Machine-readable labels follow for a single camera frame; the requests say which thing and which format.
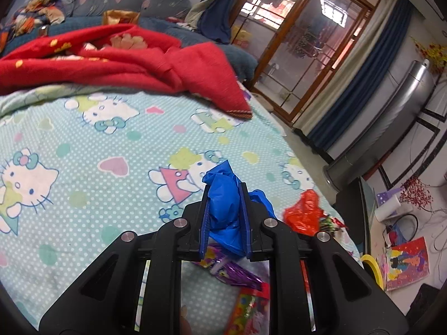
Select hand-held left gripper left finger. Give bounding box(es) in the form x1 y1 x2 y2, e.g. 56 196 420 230
38 188 211 335

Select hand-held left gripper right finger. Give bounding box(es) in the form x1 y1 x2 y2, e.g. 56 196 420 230
239 182 409 335

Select blue plastic bag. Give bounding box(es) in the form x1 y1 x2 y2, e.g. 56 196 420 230
202 160 276 257

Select yellow rimmed trash bin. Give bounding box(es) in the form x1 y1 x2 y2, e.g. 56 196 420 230
360 254 385 290

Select purple foil wrapper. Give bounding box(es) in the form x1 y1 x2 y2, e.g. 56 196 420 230
190 244 269 292

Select red plastic bag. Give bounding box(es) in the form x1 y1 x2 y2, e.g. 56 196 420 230
284 189 327 236

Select red patterned wrapper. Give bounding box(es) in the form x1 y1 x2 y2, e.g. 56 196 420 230
319 215 348 240

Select colourful snack packet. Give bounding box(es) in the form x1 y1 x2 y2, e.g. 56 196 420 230
223 284 271 335

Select dark glass-top cabinet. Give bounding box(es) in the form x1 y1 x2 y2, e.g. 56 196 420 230
333 178 378 255

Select purple dotted card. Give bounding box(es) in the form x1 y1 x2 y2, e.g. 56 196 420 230
375 186 402 206

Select white paper roll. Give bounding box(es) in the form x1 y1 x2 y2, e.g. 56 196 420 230
375 195 403 222

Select colourful picture book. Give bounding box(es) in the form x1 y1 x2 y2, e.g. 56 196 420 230
384 236 430 292

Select red blanket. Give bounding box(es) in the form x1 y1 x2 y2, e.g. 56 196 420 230
0 24 254 121

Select red berry branches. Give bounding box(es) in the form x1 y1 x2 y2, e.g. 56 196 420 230
400 176 434 214

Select blue and beige curtain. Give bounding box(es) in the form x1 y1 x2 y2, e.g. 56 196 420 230
293 0 413 151
185 0 259 45

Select silver tower air conditioner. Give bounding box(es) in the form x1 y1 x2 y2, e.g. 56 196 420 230
323 60 437 192

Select yellow box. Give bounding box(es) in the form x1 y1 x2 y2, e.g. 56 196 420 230
230 24 253 47

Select wooden glass door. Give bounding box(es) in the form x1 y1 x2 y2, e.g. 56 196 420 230
229 0 385 124

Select golden foil bag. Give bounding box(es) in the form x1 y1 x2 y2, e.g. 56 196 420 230
103 9 140 25

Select yellow artificial flowers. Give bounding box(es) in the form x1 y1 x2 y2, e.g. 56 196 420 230
410 37 447 75

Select colourful patterned cloth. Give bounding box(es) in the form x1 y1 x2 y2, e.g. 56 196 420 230
0 0 67 42

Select black cable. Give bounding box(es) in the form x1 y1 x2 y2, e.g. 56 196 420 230
384 213 420 245

